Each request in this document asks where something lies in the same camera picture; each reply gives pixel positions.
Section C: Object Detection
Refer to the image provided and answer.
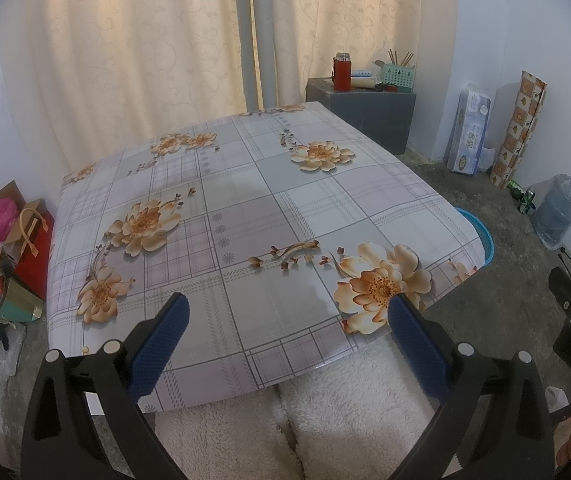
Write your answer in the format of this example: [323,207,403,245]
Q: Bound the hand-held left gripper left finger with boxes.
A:
[20,291,191,480]

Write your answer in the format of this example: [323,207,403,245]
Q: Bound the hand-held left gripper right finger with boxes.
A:
[388,294,556,480]

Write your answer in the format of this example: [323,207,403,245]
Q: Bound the blue plastic basket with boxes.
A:
[454,206,495,267]

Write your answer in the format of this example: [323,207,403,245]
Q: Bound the large water jug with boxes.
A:
[533,167,571,250]

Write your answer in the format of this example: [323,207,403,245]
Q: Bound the white fleece pants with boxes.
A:
[156,337,446,480]

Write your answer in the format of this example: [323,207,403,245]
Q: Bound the teal gold cylinder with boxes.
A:
[0,280,44,323]

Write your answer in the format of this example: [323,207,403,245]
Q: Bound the checkered patterned roll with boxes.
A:
[489,71,549,190]

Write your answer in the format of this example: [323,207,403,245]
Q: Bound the toilet paper pack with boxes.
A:
[445,82,492,176]

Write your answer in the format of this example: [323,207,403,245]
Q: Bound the pink plastic bag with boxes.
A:
[0,199,21,253]

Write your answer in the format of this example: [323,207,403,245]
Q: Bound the grey cabinet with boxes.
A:
[305,77,417,157]

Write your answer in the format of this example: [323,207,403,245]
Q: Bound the green utensil holder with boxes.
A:
[382,63,415,93]

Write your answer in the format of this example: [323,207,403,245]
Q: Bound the red thermos flask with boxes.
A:
[332,52,353,92]

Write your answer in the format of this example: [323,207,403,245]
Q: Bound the cream patterned curtain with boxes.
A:
[0,0,246,181]
[266,0,459,111]

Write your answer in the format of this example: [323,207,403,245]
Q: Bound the grey vertical pipe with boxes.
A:
[233,0,279,113]

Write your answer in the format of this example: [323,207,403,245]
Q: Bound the red bag with beige handles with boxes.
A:
[13,207,56,301]

